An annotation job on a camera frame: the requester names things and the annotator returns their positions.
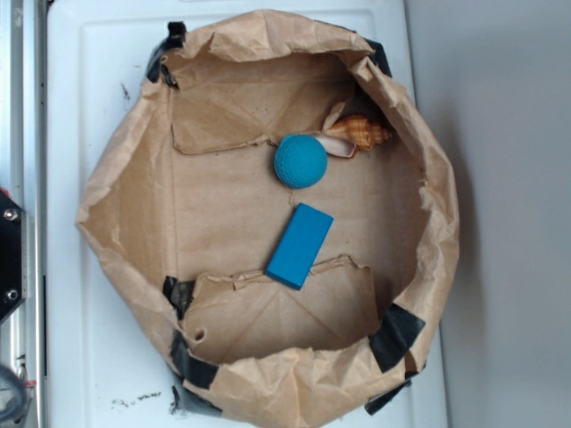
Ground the blue rectangular block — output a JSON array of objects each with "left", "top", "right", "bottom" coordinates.
[{"left": 265, "top": 203, "right": 334, "bottom": 290}]

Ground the brown paper bag tray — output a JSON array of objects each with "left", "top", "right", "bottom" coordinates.
[{"left": 77, "top": 10, "right": 459, "bottom": 427}]

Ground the blue dimpled ball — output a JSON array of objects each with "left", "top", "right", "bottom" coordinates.
[{"left": 274, "top": 135, "right": 328, "bottom": 189}]

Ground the orange conch seashell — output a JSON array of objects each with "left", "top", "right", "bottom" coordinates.
[{"left": 315, "top": 114, "right": 393, "bottom": 159}]

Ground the white plastic board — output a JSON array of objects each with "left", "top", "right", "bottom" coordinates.
[{"left": 43, "top": 0, "right": 453, "bottom": 428}]

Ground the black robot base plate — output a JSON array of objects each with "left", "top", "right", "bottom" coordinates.
[{"left": 1, "top": 187, "right": 27, "bottom": 325}]

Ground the aluminium frame rail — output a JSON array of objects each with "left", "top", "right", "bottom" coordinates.
[{"left": 1, "top": 1, "right": 49, "bottom": 427}]

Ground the black cable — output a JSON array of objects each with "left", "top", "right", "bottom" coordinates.
[{"left": 0, "top": 363, "right": 29, "bottom": 424}]

